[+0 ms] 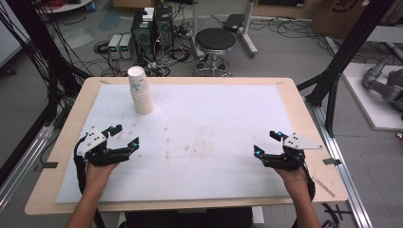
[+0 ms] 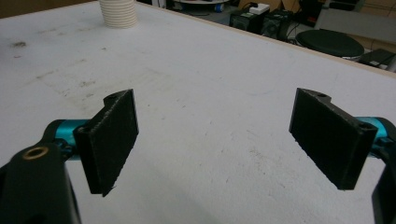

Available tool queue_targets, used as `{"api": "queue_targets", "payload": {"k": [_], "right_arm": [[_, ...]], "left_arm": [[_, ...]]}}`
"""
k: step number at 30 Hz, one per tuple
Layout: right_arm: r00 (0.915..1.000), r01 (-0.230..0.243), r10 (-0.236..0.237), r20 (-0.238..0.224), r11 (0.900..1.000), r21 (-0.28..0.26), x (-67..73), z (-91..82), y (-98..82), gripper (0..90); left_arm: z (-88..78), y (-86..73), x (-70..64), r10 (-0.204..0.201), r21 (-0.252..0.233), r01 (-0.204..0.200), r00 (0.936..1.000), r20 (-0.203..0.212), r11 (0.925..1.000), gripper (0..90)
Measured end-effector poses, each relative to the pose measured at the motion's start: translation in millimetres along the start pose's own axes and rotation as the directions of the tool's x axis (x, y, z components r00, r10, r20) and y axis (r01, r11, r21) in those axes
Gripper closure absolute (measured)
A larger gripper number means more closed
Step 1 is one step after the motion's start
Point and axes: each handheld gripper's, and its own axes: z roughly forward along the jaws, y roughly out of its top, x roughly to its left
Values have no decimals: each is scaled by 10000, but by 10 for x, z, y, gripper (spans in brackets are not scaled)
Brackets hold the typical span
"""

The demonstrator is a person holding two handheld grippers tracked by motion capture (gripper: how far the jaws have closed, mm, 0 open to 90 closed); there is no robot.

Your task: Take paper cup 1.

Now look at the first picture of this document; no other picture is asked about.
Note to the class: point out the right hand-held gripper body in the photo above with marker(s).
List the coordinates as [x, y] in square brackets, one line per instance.
[288, 158]

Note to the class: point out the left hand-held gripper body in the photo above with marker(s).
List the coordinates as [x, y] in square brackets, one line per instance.
[95, 148]

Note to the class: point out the stack of white paper cups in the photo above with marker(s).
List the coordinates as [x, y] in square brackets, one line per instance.
[144, 103]

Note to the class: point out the person's right hand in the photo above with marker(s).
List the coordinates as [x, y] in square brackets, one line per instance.
[293, 182]

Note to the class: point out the person's left hand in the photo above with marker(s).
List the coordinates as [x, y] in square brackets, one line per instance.
[96, 177]

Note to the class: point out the black tape strip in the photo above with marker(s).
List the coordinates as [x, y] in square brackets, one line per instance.
[332, 161]
[50, 165]

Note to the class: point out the thin wooden stick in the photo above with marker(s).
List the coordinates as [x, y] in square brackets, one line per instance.
[323, 186]

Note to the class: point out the white foam mat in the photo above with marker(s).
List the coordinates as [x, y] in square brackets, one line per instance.
[202, 142]

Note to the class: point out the white table leg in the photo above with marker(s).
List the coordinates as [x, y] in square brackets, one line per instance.
[258, 217]

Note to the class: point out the grey bench power supply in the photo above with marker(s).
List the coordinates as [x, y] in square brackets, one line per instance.
[114, 46]
[126, 47]

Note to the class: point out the person's dark clothing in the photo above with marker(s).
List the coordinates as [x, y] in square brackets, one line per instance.
[190, 218]

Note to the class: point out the black computer tower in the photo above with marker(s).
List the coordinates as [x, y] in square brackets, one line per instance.
[164, 27]
[143, 38]

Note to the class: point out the white base board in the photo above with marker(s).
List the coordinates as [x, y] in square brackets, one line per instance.
[374, 110]

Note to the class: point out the white stand leg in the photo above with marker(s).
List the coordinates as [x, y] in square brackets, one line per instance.
[248, 34]

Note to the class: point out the black round stool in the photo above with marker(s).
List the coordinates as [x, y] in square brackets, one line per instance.
[214, 39]

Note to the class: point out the flat black device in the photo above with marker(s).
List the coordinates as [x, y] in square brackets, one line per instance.
[234, 22]

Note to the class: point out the small white box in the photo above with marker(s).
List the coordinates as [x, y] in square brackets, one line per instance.
[148, 14]

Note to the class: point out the blue tape roll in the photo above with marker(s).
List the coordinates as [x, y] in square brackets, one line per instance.
[91, 6]

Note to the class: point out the white round table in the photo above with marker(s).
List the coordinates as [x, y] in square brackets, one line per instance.
[69, 6]

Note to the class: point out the brown cardboard box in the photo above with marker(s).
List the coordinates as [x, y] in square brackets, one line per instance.
[345, 15]

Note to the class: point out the white board panel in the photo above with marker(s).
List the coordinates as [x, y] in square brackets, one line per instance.
[8, 38]

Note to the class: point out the aluminium rail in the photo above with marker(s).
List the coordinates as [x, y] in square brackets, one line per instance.
[342, 164]
[22, 161]

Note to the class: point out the black metal frame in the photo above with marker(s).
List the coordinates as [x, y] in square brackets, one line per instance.
[41, 47]
[345, 53]

